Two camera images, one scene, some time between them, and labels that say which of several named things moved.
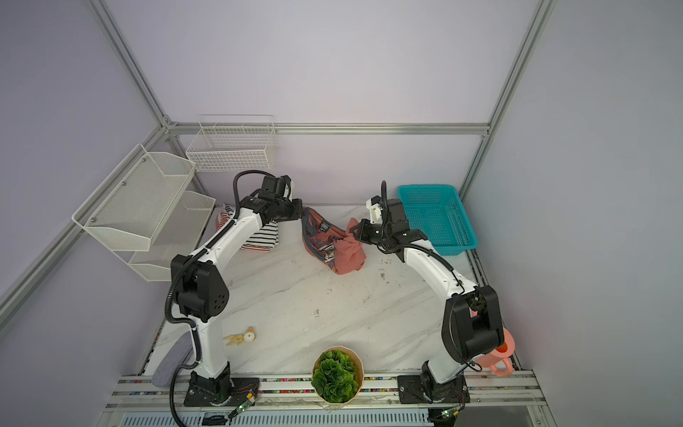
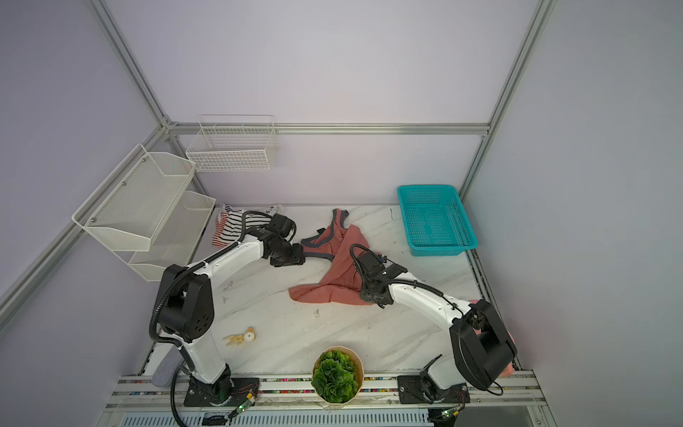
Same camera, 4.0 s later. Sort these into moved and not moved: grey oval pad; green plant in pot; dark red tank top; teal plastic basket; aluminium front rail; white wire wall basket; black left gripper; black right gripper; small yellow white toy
Moved: black left gripper; dark red tank top; black right gripper
Not moved: small yellow white toy; aluminium front rail; white wire wall basket; green plant in pot; teal plastic basket; grey oval pad
